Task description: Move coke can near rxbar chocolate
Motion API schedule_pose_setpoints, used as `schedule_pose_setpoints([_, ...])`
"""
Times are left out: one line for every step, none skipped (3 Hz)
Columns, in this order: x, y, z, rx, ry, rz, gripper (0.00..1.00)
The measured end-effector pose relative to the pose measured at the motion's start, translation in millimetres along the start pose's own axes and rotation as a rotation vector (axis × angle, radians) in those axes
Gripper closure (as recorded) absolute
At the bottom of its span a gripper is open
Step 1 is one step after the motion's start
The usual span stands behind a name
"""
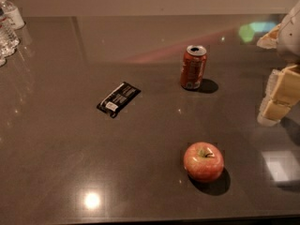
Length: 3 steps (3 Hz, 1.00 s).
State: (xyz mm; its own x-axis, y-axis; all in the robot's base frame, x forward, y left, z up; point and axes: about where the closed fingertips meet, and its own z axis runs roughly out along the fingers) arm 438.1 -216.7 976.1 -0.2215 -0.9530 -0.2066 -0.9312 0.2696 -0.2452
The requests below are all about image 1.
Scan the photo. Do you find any black rxbar chocolate wrapper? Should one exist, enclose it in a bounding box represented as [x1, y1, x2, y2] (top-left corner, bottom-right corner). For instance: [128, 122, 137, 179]
[97, 82, 141, 118]

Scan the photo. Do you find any red apple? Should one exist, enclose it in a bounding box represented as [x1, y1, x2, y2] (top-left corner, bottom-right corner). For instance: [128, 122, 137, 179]
[183, 142, 224, 183]

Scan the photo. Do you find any red coke can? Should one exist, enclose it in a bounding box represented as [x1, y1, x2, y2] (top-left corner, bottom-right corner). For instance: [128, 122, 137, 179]
[180, 45, 207, 90]

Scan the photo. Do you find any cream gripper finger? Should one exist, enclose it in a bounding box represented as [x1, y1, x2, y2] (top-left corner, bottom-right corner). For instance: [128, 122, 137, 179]
[257, 24, 280, 49]
[257, 64, 300, 127]

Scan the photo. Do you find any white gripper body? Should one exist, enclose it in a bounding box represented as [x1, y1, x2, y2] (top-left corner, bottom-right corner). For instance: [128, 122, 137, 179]
[277, 1, 300, 64]

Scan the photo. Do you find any clear water bottle white label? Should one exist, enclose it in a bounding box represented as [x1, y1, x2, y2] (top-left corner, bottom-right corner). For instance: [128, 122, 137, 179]
[0, 0, 25, 30]

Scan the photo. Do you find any clear water bottle red label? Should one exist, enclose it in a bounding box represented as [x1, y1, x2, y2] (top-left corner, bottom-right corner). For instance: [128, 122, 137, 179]
[0, 8, 20, 57]

